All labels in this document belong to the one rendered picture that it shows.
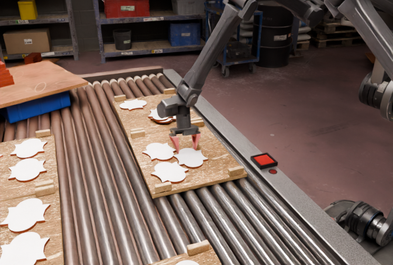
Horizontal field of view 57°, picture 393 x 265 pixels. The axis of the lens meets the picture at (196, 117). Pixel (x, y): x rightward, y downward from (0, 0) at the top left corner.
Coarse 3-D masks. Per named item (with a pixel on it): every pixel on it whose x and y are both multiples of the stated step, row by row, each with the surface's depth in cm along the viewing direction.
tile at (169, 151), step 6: (150, 144) 145; (156, 144) 145; (162, 144) 145; (150, 150) 141; (156, 150) 141; (162, 150) 141; (168, 150) 141; (174, 150) 141; (150, 156) 137; (156, 156) 137; (162, 156) 137; (168, 156) 137
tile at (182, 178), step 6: (162, 162) 134; (156, 168) 130; (162, 168) 130; (168, 168) 130; (174, 168) 130; (180, 168) 130; (156, 174) 126; (162, 174) 126; (168, 174) 126; (174, 174) 126; (180, 174) 126; (162, 180) 123; (168, 180) 124; (174, 180) 123; (180, 180) 123
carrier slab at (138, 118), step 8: (152, 96) 193; (160, 96) 193; (168, 96) 193; (152, 104) 183; (120, 112) 174; (128, 112) 174; (136, 112) 174; (144, 112) 174; (192, 112) 174; (120, 120) 167; (128, 120) 167; (136, 120) 167; (144, 120) 167; (152, 120) 167; (128, 128) 160; (144, 128) 160; (152, 128) 160; (160, 128) 160; (168, 128) 160; (128, 136) 153
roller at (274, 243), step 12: (228, 192) 125; (240, 192) 122; (240, 204) 117; (252, 216) 112; (264, 228) 107; (264, 240) 105; (276, 240) 102; (276, 252) 100; (288, 252) 98; (288, 264) 95; (300, 264) 95
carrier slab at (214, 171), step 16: (144, 144) 147; (208, 144) 147; (144, 160) 136; (176, 160) 136; (208, 160) 136; (224, 160) 136; (144, 176) 127; (192, 176) 127; (208, 176) 127; (224, 176) 127; (240, 176) 128; (160, 192) 119; (176, 192) 121
